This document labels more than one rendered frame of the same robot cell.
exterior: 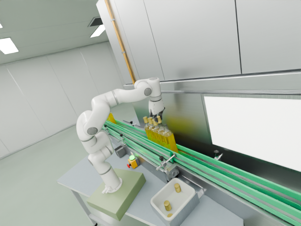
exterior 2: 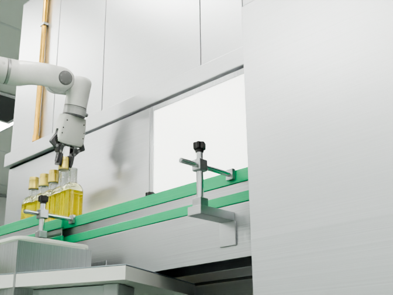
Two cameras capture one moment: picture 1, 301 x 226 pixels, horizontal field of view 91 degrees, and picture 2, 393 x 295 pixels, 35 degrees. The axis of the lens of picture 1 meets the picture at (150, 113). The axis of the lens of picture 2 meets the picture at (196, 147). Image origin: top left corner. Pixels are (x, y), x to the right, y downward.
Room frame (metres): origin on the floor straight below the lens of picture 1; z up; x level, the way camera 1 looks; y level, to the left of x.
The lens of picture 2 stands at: (-1.08, 0.05, 0.53)
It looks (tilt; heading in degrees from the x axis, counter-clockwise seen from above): 19 degrees up; 345
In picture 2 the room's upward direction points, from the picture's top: 1 degrees counter-clockwise
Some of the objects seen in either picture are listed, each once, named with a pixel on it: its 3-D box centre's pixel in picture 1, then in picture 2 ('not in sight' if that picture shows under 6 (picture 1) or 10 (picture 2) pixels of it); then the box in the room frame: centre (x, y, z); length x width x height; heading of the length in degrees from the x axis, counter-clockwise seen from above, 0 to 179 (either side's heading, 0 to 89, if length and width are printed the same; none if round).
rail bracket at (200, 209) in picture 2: not in sight; (207, 192); (0.23, -0.32, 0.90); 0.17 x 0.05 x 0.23; 121
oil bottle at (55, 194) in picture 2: (165, 141); (60, 218); (0.96, -0.04, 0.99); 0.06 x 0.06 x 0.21; 31
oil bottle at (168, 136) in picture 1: (170, 143); (70, 215); (0.91, -0.07, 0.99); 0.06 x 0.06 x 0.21; 31
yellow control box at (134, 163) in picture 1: (133, 162); not in sight; (1.11, 0.28, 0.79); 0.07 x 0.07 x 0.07; 31
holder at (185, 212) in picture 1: (177, 198); (46, 266); (0.64, 0.00, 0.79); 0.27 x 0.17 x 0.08; 121
